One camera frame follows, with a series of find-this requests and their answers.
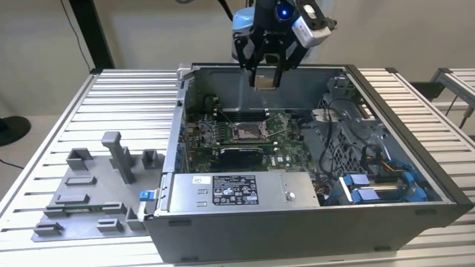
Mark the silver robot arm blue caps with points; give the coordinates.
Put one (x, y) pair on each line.
(243, 22)

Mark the blue drive bay clip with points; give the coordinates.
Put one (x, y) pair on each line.
(413, 186)

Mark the black open PC case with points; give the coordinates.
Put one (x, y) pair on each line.
(259, 239)

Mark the CPU socket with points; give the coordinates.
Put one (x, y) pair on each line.
(247, 133)

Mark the black round stand base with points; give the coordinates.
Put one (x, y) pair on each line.
(12, 129)

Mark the black label sticker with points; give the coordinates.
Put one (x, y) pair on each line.
(233, 190)

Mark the grey metal drive cage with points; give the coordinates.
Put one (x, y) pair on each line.
(344, 155)

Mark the black table bracket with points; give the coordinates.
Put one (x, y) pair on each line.
(427, 90)

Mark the green motherboard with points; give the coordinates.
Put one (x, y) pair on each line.
(285, 150)

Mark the blue disk carrier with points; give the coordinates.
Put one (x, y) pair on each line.
(357, 179)
(365, 195)

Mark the silver CPU chip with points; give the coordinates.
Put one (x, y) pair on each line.
(264, 83)

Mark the blue case latch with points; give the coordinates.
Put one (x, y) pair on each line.
(145, 195)

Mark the grey parts rack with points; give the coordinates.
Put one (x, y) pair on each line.
(92, 225)

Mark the thin metal locking lever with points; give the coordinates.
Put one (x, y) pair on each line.
(225, 116)

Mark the silver power supply unit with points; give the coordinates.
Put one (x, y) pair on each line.
(185, 192)

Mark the black RAM slot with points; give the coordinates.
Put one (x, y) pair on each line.
(240, 114)
(240, 110)

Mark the metal slat side table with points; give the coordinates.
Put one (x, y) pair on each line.
(460, 80)

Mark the black graphics card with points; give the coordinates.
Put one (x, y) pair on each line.
(239, 158)

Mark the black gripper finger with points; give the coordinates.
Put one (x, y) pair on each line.
(291, 55)
(252, 53)

